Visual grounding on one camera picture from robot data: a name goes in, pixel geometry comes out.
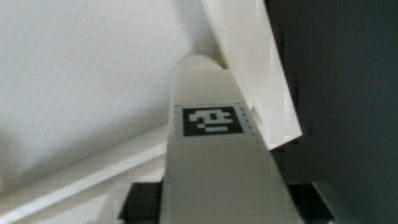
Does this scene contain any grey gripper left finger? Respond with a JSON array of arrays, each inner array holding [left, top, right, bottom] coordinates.
[[119, 182, 162, 224]]

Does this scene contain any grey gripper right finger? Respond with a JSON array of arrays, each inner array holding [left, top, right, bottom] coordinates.
[[288, 183, 336, 224]]

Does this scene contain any white desk leg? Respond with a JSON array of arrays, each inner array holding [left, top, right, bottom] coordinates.
[[160, 54, 304, 224]]

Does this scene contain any white desk tabletop tray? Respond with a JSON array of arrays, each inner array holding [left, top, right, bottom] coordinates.
[[0, 0, 306, 214]]

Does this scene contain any white fence front bar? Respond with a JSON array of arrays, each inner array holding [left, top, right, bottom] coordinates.
[[0, 155, 164, 224]]

